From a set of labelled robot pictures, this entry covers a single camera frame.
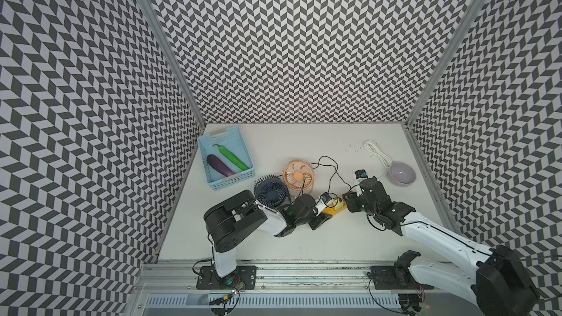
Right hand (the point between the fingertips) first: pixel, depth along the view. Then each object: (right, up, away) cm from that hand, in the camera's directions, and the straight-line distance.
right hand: (348, 199), depth 85 cm
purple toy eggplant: (-56, +11, +17) cm, 60 cm away
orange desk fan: (-19, +9, +5) cm, 22 cm away
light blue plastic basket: (-55, +14, +22) cm, 61 cm away
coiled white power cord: (+17, +21, +23) cm, 35 cm away
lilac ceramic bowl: (+27, +8, +12) cm, 31 cm away
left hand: (-9, -6, +4) cm, 11 cm away
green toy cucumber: (-50, +14, +20) cm, 55 cm away
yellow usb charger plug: (-5, -1, -3) cm, 5 cm away
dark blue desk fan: (-30, +4, -2) cm, 30 cm away
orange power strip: (-7, -4, +1) cm, 8 cm away
